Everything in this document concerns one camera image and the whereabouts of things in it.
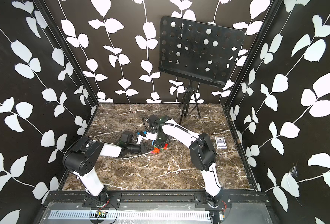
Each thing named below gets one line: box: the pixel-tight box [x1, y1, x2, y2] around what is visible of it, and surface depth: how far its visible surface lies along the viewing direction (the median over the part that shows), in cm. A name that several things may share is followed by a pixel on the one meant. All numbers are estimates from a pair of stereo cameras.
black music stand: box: [158, 15, 246, 125], surface depth 67 cm
